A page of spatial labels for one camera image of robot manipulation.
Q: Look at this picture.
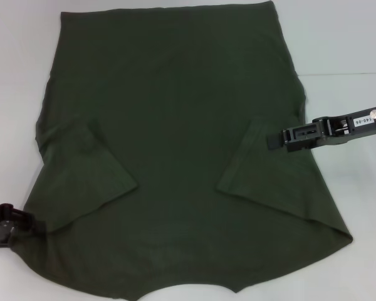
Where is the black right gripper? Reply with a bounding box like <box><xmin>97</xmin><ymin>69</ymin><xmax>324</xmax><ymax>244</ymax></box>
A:
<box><xmin>267</xmin><ymin>102</ymin><xmax>376</xmax><ymax>154</ymax></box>

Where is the dark green shirt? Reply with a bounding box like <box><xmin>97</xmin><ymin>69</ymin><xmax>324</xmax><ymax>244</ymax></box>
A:
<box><xmin>8</xmin><ymin>1</ymin><xmax>344</xmax><ymax>301</ymax></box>

